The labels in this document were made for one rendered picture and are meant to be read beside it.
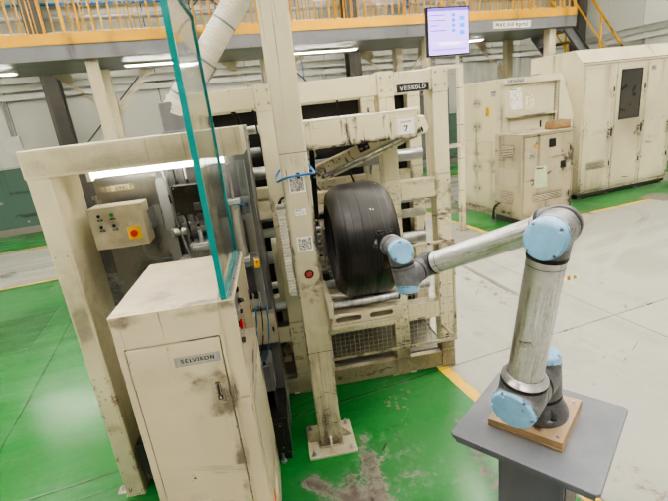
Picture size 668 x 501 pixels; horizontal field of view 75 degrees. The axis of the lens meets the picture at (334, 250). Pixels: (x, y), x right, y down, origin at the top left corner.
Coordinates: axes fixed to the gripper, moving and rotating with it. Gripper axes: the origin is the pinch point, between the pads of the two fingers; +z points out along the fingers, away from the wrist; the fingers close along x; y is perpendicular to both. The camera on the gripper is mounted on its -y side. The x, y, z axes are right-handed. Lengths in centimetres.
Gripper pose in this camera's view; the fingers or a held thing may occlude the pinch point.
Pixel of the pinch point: (379, 242)
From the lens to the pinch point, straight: 196.4
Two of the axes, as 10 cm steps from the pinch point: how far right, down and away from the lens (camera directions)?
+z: -1.4, -1.7, 9.8
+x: -9.8, 1.4, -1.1
